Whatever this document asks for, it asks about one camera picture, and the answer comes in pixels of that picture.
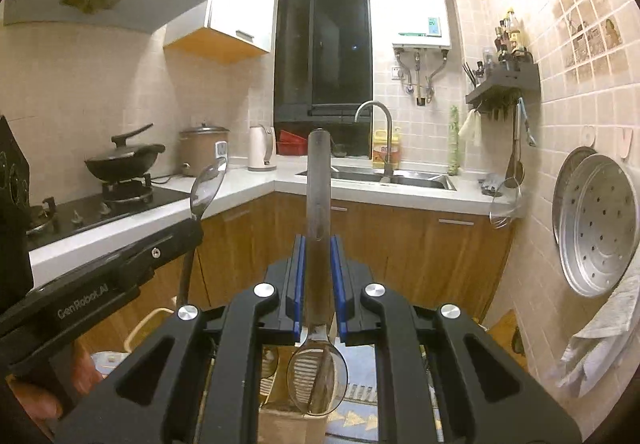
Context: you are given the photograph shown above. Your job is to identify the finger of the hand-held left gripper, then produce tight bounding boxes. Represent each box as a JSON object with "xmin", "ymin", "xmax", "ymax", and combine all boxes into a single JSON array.
[{"xmin": 117, "ymin": 219, "xmax": 206, "ymax": 284}]

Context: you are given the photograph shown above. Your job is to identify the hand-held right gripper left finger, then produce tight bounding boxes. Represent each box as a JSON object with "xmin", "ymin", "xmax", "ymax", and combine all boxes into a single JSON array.
[{"xmin": 52, "ymin": 234, "xmax": 307, "ymax": 444}]

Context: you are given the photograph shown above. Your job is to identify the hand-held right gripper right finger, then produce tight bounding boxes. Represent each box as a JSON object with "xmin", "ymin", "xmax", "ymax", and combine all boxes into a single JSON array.
[{"xmin": 330, "ymin": 236, "xmax": 583, "ymax": 444}]

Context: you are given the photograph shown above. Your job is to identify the beige plastic slotted basket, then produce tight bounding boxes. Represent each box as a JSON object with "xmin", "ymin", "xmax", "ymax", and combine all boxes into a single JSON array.
[{"xmin": 124, "ymin": 306, "xmax": 381, "ymax": 444}]

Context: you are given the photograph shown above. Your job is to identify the dark utensils bundle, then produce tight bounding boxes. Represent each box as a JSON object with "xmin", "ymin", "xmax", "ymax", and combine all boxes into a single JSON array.
[{"xmin": 462, "ymin": 59, "xmax": 493, "ymax": 87}]

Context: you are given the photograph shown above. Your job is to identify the person's left hand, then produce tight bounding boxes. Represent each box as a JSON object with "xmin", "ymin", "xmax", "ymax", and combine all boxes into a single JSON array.
[{"xmin": 6, "ymin": 341, "xmax": 106, "ymax": 425}]

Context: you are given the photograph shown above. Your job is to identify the black gas stove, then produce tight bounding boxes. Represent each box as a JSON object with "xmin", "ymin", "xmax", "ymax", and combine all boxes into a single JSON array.
[{"xmin": 25, "ymin": 176, "xmax": 193, "ymax": 252}]

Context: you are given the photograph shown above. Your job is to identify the wooden base cabinets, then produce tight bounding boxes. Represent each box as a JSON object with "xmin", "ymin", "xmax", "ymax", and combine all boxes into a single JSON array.
[{"xmin": 75, "ymin": 191, "xmax": 516, "ymax": 355}]

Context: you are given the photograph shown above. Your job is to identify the black wok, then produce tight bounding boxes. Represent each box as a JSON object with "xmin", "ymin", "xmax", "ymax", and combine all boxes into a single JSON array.
[{"xmin": 84, "ymin": 144, "xmax": 166, "ymax": 181}]

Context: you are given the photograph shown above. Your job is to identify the white kitchen countertop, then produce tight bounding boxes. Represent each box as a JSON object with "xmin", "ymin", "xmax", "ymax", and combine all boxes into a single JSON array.
[{"xmin": 27, "ymin": 156, "xmax": 516, "ymax": 275}]

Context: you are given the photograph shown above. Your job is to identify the beige rice cooker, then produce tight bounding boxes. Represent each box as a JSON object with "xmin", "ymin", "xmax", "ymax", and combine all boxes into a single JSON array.
[{"xmin": 179, "ymin": 123, "xmax": 230, "ymax": 177}]

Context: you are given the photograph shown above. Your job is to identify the steel kitchen sink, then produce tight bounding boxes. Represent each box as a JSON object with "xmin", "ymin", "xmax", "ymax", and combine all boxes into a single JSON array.
[{"xmin": 295, "ymin": 165, "xmax": 458, "ymax": 191}]

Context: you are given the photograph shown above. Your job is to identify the red plastic basin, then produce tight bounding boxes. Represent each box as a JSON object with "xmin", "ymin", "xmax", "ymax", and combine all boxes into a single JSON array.
[{"xmin": 276, "ymin": 129, "xmax": 307, "ymax": 156}]

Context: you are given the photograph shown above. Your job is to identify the white electric kettle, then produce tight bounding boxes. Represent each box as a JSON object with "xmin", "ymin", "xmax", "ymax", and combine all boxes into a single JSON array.
[{"xmin": 247, "ymin": 124, "xmax": 277, "ymax": 172}]

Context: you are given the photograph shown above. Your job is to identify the yellow oil bottle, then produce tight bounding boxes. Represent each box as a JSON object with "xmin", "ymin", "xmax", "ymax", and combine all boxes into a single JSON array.
[{"xmin": 372, "ymin": 126, "xmax": 402, "ymax": 165}]

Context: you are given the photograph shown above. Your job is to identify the steel kitchen faucet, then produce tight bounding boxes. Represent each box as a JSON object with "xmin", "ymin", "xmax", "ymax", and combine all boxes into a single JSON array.
[{"xmin": 355, "ymin": 100, "xmax": 395, "ymax": 177}]

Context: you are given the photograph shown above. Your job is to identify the glass pot lid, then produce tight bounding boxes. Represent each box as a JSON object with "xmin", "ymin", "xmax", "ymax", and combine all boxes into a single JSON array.
[{"xmin": 489, "ymin": 176, "xmax": 523, "ymax": 230}]

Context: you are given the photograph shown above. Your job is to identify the green patterned tall bottle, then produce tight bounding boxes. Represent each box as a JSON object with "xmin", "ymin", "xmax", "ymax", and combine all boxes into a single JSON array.
[{"xmin": 448, "ymin": 105, "xmax": 460, "ymax": 175}]

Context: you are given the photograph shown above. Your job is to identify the white hanging cloth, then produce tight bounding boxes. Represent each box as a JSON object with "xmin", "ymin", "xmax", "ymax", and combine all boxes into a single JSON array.
[{"xmin": 457, "ymin": 108, "xmax": 482, "ymax": 147}]

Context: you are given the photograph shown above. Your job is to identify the hanging metal ladle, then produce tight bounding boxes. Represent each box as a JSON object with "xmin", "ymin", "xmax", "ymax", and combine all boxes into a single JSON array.
[{"xmin": 504, "ymin": 124, "xmax": 525, "ymax": 190}]

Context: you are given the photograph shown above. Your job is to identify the water heater pipes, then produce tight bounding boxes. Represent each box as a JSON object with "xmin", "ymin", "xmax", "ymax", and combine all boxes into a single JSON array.
[{"xmin": 395, "ymin": 48, "xmax": 448, "ymax": 106}]

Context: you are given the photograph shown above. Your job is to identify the dark kitchen window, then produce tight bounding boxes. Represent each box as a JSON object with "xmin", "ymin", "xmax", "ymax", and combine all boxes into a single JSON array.
[{"xmin": 274, "ymin": 0, "xmax": 373, "ymax": 157}]

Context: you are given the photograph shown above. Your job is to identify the plain metal steamer tray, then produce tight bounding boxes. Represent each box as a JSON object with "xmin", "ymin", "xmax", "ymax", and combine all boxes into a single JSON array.
[{"xmin": 551, "ymin": 146, "xmax": 598, "ymax": 245}]

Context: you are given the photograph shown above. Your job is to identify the perforated metal steamer tray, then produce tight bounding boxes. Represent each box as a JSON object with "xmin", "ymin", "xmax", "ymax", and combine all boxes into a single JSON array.
[{"xmin": 558, "ymin": 154, "xmax": 638, "ymax": 299}]

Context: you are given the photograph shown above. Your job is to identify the white hanging towel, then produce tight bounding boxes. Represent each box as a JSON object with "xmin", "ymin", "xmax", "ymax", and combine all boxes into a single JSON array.
[{"xmin": 555, "ymin": 274, "xmax": 640, "ymax": 400}]

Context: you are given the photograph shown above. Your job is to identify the white gas water heater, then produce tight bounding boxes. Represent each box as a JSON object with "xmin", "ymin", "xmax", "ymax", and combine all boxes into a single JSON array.
[{"xmin": 385, "ymin": 0, "xmax": 452, "ymax": 50}]

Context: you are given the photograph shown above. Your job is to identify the row of condiment bottles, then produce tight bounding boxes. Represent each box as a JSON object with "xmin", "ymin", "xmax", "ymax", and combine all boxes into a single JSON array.
[{"xmin": 494, "ymin": 8, "xmax": 533, "ymax": 65}]

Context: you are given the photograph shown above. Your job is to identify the dark wall spice rack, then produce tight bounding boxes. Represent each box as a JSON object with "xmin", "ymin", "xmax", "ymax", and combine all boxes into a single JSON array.
[{"xmin": 465, "ymin": 63, "xmax": 541, "ymax": 117}]

